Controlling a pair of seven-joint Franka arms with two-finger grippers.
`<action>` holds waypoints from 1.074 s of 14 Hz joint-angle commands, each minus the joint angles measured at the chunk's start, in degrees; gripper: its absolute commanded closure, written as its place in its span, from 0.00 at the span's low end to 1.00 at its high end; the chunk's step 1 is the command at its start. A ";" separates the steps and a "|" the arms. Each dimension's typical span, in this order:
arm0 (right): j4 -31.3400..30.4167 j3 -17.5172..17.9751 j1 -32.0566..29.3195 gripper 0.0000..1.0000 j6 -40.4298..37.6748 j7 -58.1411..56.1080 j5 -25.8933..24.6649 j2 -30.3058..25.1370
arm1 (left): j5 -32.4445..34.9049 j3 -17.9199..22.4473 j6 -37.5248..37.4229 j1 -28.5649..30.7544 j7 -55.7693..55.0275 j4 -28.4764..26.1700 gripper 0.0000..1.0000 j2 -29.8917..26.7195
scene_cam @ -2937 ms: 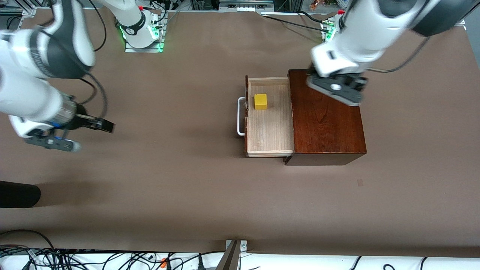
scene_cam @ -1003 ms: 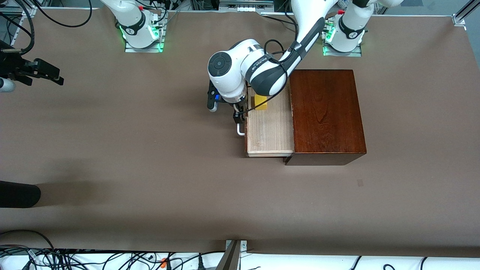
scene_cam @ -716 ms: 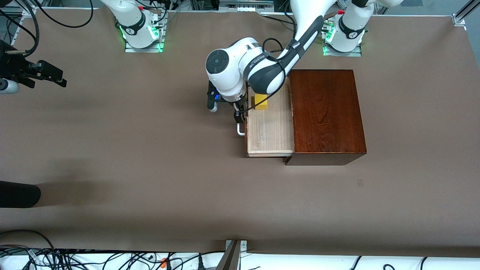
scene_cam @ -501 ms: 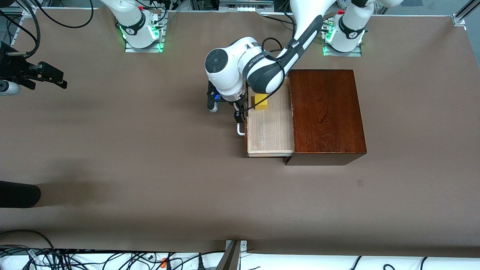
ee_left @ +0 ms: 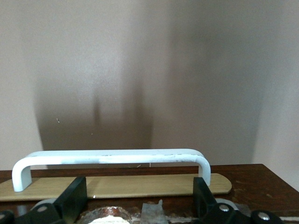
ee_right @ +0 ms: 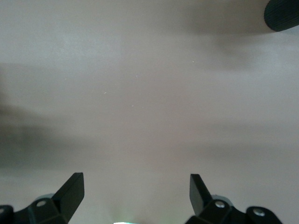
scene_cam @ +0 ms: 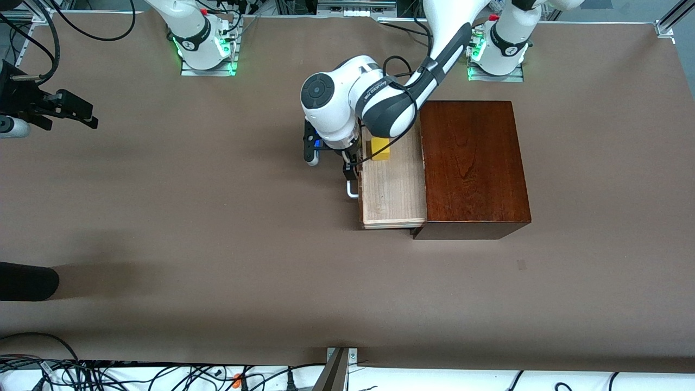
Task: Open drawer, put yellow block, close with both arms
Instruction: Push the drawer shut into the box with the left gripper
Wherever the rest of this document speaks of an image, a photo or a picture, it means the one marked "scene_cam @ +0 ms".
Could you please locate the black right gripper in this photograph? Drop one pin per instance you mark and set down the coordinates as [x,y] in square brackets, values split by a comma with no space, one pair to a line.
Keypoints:
[26,101]

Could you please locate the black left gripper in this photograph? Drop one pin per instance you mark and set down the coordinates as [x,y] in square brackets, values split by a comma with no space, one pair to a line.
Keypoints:
[349,158]

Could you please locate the yellow block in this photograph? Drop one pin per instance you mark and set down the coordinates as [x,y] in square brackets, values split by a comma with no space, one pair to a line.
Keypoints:
[380,149]

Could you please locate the wooden drawer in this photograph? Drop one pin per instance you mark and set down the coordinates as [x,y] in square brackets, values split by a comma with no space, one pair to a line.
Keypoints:
[393,190]

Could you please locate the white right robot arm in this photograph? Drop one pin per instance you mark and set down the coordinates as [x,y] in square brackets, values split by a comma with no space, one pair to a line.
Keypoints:
[190,27]

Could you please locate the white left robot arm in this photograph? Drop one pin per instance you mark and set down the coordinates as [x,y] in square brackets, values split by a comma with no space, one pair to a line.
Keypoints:
[331,108]

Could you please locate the brown paper table cover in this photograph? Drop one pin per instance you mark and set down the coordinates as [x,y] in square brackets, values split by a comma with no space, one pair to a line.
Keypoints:
[298,271]

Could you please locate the dark brown wooden cabinet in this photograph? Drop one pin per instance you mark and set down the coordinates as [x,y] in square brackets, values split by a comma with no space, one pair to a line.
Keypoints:
[472,163]

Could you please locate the white connector strip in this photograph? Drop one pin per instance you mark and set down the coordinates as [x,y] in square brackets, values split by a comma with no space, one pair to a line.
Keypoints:
[353,12]

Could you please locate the black padded cylinder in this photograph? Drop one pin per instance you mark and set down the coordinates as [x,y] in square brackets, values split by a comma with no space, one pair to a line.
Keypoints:
[27,281]

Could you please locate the orange connector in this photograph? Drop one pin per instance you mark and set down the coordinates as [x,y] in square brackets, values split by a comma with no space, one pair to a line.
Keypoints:
[237,380]

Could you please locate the aluminium frame rail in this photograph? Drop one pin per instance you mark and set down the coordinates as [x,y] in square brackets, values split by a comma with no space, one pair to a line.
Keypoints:
[26,53]

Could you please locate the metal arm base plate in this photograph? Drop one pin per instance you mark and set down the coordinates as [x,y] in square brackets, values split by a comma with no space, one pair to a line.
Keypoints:
[209,71]
[494,78]

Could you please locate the aluminium profile bracket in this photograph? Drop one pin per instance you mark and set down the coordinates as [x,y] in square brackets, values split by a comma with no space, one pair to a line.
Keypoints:
[339,369]

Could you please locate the aluminium frame post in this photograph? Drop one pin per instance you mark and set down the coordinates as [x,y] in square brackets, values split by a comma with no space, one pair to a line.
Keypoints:
[673,19]

